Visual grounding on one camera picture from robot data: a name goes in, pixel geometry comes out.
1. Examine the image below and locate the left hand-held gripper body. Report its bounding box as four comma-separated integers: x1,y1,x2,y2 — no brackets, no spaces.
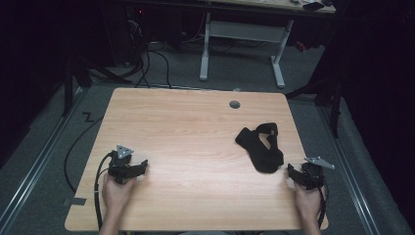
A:
107,144,138,185

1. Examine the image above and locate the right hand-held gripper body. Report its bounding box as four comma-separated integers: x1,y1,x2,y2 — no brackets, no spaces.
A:
301,156,336,190

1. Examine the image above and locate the black sock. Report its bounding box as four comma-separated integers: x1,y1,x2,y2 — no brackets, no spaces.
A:
234,127,285,174
254,121,280,155

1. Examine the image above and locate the person's right hand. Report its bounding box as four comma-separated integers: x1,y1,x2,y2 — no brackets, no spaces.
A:
294,182,326,223

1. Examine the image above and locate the person's left hand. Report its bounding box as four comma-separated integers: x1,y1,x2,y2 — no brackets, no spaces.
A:
101,173,136,213

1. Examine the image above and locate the grey tape piece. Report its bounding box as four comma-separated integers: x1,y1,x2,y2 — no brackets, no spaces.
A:
62,197,88,208

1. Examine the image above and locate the black metal stand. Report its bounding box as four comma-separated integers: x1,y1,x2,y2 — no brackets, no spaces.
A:
285,74,344,138
62,55,132,118

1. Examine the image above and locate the dark computer tower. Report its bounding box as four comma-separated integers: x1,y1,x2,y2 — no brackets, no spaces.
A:
125,4,149,67

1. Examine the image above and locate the black phone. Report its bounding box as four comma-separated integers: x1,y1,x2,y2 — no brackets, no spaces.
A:
302,1,326,12

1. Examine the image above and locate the right hand-held gripper black cable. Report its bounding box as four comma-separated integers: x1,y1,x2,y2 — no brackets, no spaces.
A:
316,180,330,229

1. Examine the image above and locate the hand-held gripper black cable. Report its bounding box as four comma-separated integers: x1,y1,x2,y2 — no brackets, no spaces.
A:
316,180,330,229
93,151,115,231

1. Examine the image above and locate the left hand-held gripper black cable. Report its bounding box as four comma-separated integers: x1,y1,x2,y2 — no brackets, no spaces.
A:
93,151,115,231

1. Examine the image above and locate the metal floor rail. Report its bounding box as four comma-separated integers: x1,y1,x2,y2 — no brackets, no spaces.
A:
0,87,88,230
317,106,382,235

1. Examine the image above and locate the long black floor cable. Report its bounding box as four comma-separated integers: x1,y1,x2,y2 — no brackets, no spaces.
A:
64,116,104,194

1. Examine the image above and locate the white desk frame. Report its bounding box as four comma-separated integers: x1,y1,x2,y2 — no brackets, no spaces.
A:
195,0,337,89

